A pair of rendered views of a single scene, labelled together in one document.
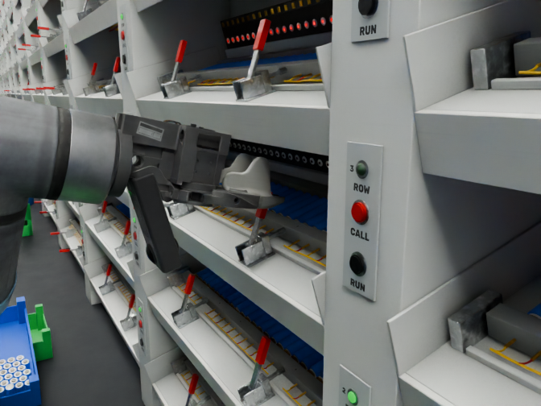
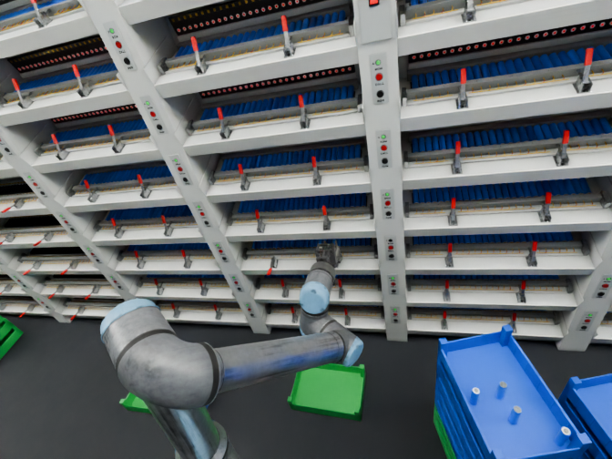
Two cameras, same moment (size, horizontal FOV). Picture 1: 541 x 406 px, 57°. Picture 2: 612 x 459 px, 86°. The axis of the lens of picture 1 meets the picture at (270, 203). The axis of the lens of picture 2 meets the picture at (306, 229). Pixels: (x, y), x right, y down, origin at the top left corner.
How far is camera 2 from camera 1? 1.03 m
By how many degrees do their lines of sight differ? 43
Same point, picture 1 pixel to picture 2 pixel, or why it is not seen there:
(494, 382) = (419, 260)
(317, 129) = (369, 234)
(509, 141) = (424, 231)
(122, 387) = (240, 336)
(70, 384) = not seen: hidden behind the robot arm
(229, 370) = not seen: hidden behind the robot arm
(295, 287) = (360, 265)
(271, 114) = (348, 233)
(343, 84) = (381, 226)
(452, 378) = (413, 263)
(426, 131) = (406, 231)
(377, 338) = (398, 266)
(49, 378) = not seen: hidden behind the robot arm
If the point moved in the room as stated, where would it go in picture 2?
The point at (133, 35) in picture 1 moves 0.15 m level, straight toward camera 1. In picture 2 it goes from (213, 212) to (244, 217)
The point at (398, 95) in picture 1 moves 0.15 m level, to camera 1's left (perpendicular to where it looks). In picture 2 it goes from (399, 227) to (375, 253)
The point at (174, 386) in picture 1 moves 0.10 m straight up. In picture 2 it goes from (275, 317) to (270, 304)
